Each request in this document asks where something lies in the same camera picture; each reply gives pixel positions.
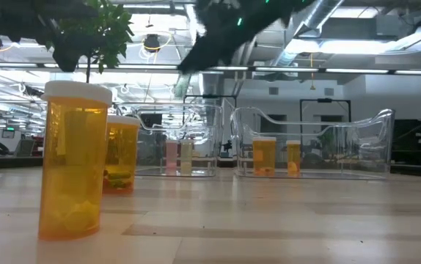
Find wide clear plastic bin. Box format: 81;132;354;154
230;106;396;181

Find black rig frame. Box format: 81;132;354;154
299;98;352;147

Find silver ceiling duct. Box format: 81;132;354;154
268;0;345;69

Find large amber pill bottle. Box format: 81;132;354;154
252;136;277;177

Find yellow hanging cord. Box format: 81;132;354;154
308;53;315;92

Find small amber pill bottle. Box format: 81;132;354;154
285;139;302;176
37;80;113;241

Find narrow clear plastic bin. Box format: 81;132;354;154
117;102;224;179

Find black shelf unit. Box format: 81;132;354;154
392;119;421;166

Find pale yellow pill bottle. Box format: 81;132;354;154
179;139;194;176

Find pink pill bottle white cap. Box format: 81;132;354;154
164;139;179;176

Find green leafy plant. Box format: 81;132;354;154
58;0;136;84

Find grey chair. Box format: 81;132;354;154
14;138;36;158

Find large amber bottle green capsules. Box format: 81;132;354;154
102;114;142;194

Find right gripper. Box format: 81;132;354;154
177;0;281;73

